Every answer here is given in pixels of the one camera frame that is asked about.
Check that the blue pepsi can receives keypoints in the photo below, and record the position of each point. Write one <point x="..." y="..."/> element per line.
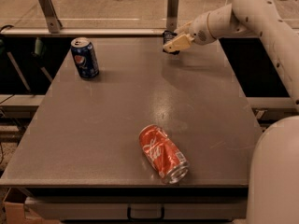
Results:
<point x="84" y="57"/>

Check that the left metal bracket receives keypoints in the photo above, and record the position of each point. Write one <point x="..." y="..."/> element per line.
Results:
<point x="52" y="21"/>

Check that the black drawer handle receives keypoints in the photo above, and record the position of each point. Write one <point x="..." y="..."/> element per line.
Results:
<point x="145" y="213"/>

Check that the middle metal bracket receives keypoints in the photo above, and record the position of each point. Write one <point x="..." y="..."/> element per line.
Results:
<point x="172" y="15"/>

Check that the grey table drawer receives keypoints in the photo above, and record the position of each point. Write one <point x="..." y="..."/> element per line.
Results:
<point x="104" y="208"/>

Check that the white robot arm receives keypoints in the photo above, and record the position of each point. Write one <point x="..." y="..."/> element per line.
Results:
<point x="274" y="173"/>

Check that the dark blue rxbar wrapper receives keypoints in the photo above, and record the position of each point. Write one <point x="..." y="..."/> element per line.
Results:
<point x="168" y="36"/>

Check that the cardboard box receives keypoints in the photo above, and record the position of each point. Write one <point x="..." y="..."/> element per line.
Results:
<point x="18" y="213"/>

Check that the red coke can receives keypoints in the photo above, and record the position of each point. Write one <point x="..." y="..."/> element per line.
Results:
<point x="163" y="154"/>

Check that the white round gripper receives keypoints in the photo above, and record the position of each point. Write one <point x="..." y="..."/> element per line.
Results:
<point x="199" y="29"/>

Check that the metal bracket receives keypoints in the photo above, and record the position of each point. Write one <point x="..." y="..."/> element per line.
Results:
<point x="52" y="21"/>
<point x="172" y="15"/>

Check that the metal railing beam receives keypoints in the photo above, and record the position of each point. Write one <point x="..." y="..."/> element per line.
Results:
<point x="76" y="32"/>

